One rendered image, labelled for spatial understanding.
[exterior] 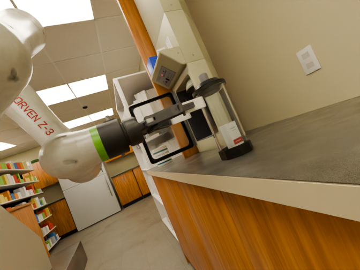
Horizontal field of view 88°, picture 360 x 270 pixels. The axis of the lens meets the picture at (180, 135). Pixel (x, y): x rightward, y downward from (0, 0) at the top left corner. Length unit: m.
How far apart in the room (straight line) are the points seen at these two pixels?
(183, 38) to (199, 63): 0.16
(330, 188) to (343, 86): 0.81
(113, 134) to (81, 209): 5.46
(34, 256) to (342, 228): 0.40
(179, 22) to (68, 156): 0.91
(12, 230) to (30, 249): 0.04
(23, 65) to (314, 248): 0.52
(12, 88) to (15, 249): 0.23
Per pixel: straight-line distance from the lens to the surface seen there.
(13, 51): 0.39
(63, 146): 0.47
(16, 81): 0.39
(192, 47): 1.09
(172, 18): 1.16
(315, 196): 0.27
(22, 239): 0.34
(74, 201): 5.90
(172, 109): 0.45
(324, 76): 1.06
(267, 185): 0.31
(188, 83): 1.11
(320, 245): 0.37
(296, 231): 0.39
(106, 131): 0.47
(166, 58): 1.03
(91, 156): 0.47
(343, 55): 1.01
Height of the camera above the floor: 1.03
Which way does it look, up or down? 3 degrees up
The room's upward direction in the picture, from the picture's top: 23 degrees counter-clockwise
